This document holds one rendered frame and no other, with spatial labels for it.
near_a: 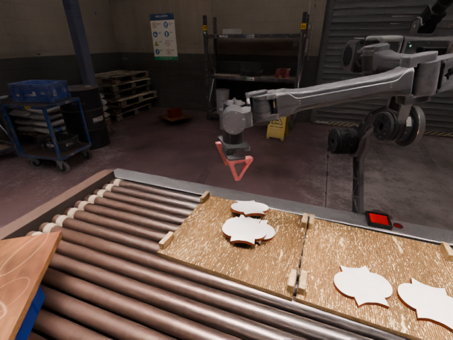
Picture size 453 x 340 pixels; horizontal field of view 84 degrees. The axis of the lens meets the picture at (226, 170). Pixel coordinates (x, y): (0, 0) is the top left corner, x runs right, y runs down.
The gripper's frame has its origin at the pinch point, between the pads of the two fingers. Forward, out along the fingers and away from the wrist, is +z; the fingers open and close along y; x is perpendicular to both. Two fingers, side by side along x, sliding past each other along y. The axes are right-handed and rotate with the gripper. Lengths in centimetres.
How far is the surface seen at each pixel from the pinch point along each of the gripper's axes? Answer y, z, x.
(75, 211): -30, 26, -53
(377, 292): 33.1, 21.8, 28.1
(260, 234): 7.4, 19.9, 7.4
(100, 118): -355, 77, -96
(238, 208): -8.0, 20.7, 5.7
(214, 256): 8.5, 23.7, -7.9
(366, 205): -100, 116, 180
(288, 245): 11.0, 23.4, 15.8
